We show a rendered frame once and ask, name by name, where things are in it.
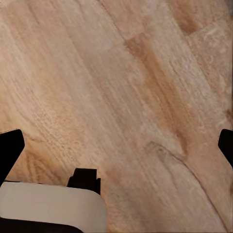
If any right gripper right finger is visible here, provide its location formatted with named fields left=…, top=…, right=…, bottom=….
left=218, top=129, right=233, bottom=167

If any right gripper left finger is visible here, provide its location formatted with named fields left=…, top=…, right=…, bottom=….
left=0, top=129, right=25, bottom=186

